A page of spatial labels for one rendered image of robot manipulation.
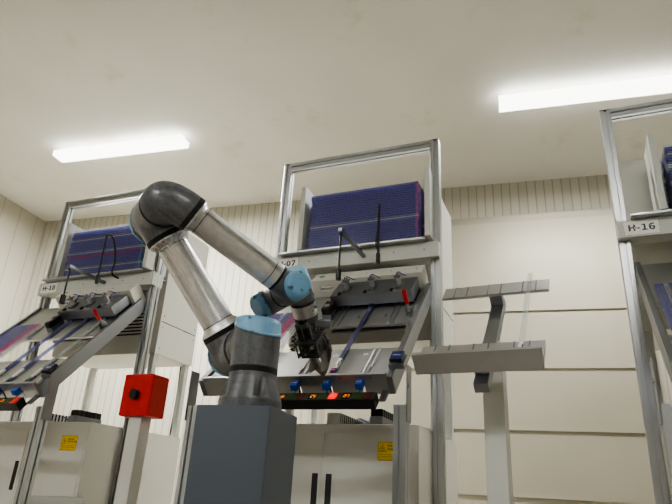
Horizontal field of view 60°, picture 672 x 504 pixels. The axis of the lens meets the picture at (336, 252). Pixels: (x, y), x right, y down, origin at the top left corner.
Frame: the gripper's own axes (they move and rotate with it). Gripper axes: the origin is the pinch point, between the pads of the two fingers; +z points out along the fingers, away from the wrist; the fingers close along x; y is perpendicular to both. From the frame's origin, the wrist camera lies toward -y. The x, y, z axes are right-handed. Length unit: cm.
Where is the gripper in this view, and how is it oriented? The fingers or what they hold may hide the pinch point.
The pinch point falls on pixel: (323, 370)
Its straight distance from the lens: 186.3
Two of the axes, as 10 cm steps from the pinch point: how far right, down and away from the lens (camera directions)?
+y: -3.1, 3.5, -8.8
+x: 9.3, -1.0, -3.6
